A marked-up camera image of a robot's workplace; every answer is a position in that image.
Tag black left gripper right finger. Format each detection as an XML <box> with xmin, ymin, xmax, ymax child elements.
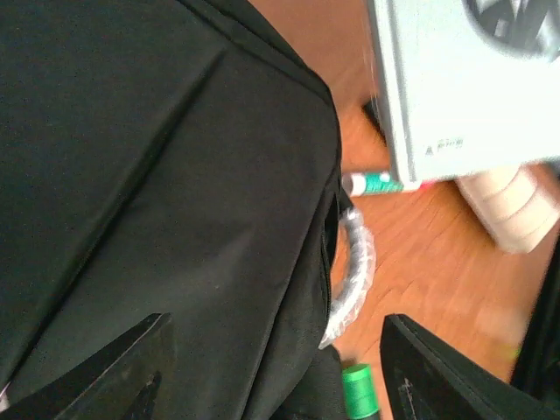
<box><xmin>380</xmin><ymin>314</ymin><xmax>559</xmax><ymax>420</ymax></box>

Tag grey book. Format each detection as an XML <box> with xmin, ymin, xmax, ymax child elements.
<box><xmin>367</xmin><ymin>1</ymin><xmax>559</xmax><ymax>182</ymax></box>

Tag green black highlighter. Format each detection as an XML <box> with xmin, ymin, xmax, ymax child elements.
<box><xmin>342</xmin><ymin>363</ymin><xmax>381</xmax><ymax>420</ymax></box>

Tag white green glue stick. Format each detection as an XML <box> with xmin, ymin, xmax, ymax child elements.
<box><xmin>341</xmin><ymin>171</ymin><xmax>404</xmax><ymax>197</ymax></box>

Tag black student backpack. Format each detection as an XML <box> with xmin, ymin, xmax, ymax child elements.
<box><xmin>1</xmin><ymin>1</ymin><xmax>350</xmax><ymax>419</ymax></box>

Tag beige pencil case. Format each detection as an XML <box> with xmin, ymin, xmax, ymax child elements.
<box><xmin>456</xmin><ymin>166</ymin><xmax>559</xmax><ymax>254</ymax></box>

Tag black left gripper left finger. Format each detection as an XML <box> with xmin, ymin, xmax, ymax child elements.
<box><xmin>1</xmin><ymin>313</ymin><xmax>175</xmax><ymax>419</ymax></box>

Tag pink black highlighter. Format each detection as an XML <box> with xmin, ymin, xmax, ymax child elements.
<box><xmin>418</xmin><ymin>180</ymin><xmax>437</xmax><ymax>191</ymax></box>

